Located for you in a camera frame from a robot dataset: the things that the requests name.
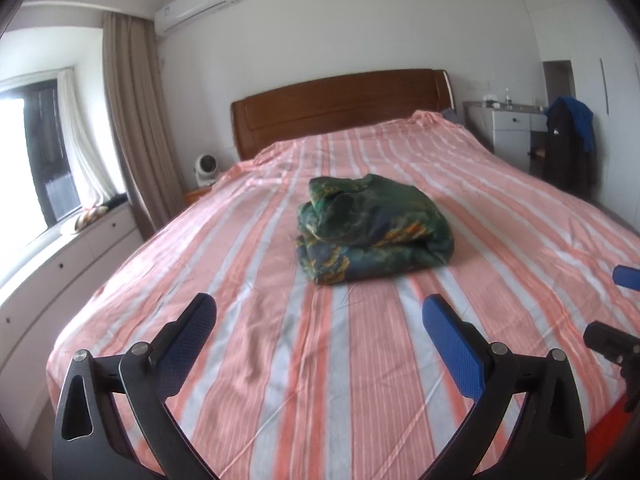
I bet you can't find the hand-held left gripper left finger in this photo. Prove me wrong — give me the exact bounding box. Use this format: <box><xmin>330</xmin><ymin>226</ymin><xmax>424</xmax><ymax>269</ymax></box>
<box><xmin>51</xmin><ymin>292</ymin><xmax>218</xmax><ymax>480</ymax></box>

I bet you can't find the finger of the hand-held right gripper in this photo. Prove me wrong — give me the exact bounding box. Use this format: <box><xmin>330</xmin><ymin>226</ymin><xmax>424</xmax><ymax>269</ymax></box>
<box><xmin>583</xmin><ymin>320</ymin><xmax>640</xmax><ymax>414</ymax></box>
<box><xmin>612</xmin><ymin>265</ymin><xmax>640</xmax><ymax>290</ymax></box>

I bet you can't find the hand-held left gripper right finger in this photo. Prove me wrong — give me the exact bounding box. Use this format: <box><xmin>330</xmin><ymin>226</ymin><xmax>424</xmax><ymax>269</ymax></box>
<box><xmin>421</xmin><ymin>294</ymin><xmax>588</xmax><ymax>480</ymax></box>

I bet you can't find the green landscape print jacket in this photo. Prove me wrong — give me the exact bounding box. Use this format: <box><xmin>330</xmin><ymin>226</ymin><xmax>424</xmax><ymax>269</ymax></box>
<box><xmin>295</xmin><ymin>173</ymin><xmax>456</xmax><ymax>286</ymax></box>

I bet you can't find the bed with pink striped sheet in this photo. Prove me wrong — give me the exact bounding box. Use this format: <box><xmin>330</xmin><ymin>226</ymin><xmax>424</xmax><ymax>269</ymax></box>
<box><xmin>46</xmin><ymin>110</ymin><xmax>640</xmax><ymax>480</ymax></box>

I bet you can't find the white window cabinet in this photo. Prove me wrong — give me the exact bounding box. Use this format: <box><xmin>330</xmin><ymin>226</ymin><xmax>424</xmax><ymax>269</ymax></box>
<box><xmin>0</xmin><ymin>205</ymin><xmax>141</xmax><ymax>376</ymax></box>

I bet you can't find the wooden nightstand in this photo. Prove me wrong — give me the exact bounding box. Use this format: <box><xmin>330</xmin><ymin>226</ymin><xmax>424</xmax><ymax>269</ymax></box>
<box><xmin>182</xmin><ymin>185</ymin><xmax>217</xmax><ymax>206</ymax></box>

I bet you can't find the beige lumpy ornament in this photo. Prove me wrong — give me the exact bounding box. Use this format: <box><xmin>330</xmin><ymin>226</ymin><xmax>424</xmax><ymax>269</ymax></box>
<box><xmin>72</xmin><ymin>208</ymin><xmax>108</xmax><ymax>233</ymax></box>

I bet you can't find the blue garment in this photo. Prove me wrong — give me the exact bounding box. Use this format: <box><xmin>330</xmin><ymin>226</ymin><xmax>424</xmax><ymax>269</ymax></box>
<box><xmin>560</xmin><ymin>96</ymin><xmax>597</xmax><ymax>153</ymax></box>

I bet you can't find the small white fan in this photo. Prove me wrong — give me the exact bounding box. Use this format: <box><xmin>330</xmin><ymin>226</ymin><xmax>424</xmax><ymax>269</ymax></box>
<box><xmin>194</xmin><ymin>153</ymin><xmax>221</xmax><ymax>186</ymax></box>

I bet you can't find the white dresser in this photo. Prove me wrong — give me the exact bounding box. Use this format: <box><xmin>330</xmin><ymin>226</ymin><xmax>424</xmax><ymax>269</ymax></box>
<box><xmin>462</xmin><ymin>101</ymin><xmax>551</xmax><ymax>173</ymax></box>

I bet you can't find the white sheer curtain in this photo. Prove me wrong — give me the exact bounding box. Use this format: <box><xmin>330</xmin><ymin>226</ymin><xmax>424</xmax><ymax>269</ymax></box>
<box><xmin>56</xmin><ymin>67</ymin><xmax>118</xmax><ymax>206</ymax></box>

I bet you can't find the beige curtain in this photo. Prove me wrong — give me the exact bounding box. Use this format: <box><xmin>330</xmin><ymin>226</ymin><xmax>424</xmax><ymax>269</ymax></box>
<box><xmin>102</xmin><ymin>12</ymin><xmax>188</xmax><ymax>241</ymax></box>

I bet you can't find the dark window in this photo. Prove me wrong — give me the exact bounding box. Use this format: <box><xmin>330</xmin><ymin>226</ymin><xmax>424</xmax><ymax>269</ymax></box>
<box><xmin>0</xmin><ymin>77</ymin><xmax>83</xmax><ymax>228</ymax></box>

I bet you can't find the white wardrobe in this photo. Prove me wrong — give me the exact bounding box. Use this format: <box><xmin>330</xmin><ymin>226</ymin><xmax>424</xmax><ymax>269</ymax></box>
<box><xmin>520</xmin><ymin>0</ymin><xmax>640</xmax><ymax>211</ymax></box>

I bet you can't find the wooden headboard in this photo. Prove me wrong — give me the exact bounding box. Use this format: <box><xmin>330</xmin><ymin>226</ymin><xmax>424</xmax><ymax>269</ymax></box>
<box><xmin>231</xmin><ymin>68</ymin><xmax>456</xmax><ymax>161</ymax></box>

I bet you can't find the white air conditioner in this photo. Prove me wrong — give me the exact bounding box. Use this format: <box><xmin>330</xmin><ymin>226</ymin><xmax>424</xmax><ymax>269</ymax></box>
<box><xmin>154</xmin><ymin>0</ymin><xmax>237</xmax><ymax>36</ymax></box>

